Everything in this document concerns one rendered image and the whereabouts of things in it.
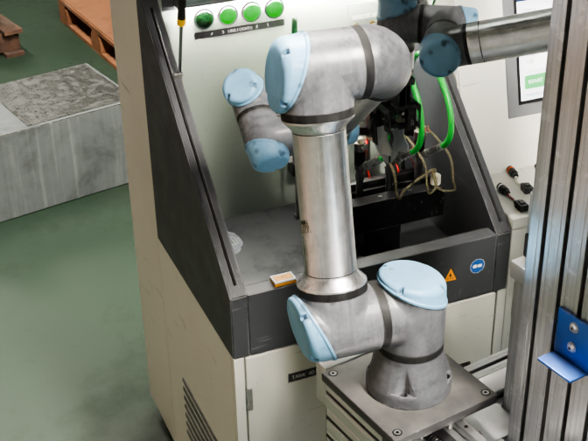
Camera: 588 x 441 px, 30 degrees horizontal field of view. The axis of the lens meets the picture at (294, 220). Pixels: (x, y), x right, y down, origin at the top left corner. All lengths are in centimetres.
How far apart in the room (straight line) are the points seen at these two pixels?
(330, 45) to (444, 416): 66
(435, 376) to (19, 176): 303
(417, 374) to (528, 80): 113
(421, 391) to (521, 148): 108
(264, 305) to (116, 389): 137
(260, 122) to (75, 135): 271
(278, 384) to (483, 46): 96
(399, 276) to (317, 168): 25
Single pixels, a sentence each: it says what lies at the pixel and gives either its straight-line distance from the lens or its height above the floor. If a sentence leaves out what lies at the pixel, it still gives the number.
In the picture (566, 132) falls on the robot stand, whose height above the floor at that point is 156.
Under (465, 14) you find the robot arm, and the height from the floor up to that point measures 156.
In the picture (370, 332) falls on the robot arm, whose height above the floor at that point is 121.
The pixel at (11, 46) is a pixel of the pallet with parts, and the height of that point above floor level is 4.
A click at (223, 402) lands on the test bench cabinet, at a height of 61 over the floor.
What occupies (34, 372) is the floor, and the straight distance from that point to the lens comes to 382.
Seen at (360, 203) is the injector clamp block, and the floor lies 98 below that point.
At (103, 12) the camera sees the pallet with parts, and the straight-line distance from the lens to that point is 658.
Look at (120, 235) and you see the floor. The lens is 451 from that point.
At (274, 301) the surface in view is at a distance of 239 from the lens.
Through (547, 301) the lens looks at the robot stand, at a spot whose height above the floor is 127.
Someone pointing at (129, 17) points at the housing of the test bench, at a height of 137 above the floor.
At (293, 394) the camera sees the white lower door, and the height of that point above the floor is 65.
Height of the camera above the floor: 225
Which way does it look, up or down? 30 degrees down
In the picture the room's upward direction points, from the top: 1 degrees counter-clockwise
